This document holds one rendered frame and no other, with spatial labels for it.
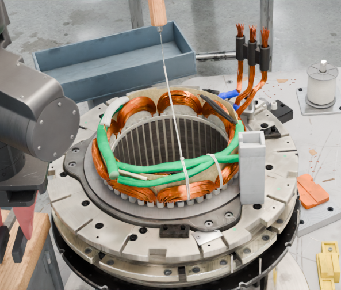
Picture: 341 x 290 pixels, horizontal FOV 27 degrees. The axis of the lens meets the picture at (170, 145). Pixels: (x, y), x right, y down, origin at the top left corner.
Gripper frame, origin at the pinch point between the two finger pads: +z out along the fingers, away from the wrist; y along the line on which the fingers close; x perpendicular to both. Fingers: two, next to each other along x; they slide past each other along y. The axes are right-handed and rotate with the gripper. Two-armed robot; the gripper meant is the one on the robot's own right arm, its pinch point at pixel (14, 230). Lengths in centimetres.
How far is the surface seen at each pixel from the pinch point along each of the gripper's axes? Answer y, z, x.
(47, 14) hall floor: -52, 107, 249
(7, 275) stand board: -3.0, 9.4, 2.2
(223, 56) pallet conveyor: 28, 95, 185
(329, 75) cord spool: 45, 27, 68
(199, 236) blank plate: 19.2, 5.8, 4.0
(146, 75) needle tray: 11.2, 9.9, 43.9
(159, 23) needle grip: 15.8, -15.0, 15.6
